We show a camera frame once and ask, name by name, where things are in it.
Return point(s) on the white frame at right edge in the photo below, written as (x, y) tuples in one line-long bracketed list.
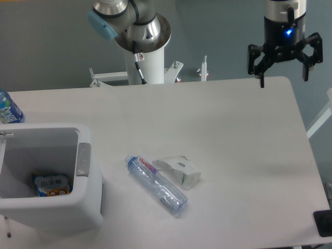
[(323, 115)]

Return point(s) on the clear plastic water bottle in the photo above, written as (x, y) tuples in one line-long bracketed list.
[(160, 187)]

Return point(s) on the white plastic trash can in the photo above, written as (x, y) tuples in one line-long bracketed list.
[(50, 148)]

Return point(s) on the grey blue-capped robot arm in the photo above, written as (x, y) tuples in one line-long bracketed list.
[(143, 34)]

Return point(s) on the white paper bag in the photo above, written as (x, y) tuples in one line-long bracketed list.
[(185, 172)]

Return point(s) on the white pedestal foot frame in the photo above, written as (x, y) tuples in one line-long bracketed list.
[(171, 75)]

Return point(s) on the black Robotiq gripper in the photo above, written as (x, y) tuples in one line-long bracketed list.
[(284, 42)]

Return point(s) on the blue orange snack wrapper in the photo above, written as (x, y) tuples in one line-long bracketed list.
[(52, 185)]

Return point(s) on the black device at table edge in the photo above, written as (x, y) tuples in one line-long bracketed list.
[(323, 222)]

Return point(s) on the white upright bracket red foot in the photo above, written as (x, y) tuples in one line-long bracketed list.
[(203, 72)]

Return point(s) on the blue labelled water bottle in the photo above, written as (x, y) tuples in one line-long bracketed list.
[(10, 112)]

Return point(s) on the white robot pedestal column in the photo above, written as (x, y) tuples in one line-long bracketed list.
[(144, 61)]

